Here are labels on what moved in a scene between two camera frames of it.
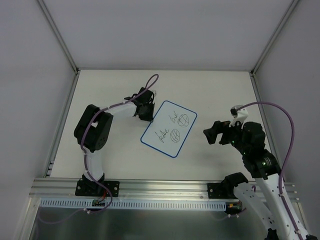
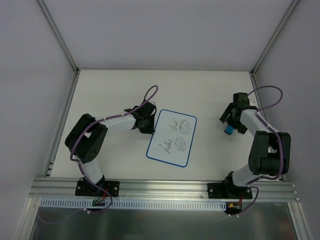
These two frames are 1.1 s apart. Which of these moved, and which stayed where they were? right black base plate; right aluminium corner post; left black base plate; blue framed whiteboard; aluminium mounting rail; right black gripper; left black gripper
Moved: blue framed whiteboard; right black gripper; left black gripper
Stayed: aluminium mounting rail; right aluminium corner post; left black base plate; right black base plate
